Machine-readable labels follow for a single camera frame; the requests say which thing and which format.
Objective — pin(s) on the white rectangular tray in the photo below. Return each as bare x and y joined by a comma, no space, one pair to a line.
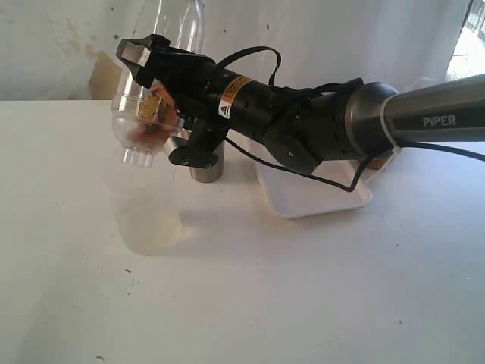
292,196

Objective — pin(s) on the brown food pieces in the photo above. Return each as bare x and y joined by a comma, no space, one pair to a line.
151,113

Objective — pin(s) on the brown wooden cup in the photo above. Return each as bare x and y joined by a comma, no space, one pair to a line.
381,161

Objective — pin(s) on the clear plastic dome lid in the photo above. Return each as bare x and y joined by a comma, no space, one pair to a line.
132,153

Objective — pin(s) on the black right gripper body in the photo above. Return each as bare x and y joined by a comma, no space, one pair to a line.
187,85

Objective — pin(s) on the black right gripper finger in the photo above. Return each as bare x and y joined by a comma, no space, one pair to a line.
134,53

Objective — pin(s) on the stainless steel cup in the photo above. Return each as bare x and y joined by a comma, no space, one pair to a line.
212,171

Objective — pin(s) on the clear plastic shaker cup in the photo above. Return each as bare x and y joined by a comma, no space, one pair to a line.
183,23

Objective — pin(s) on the translucent plastic pot container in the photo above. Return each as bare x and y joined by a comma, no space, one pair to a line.
143,202

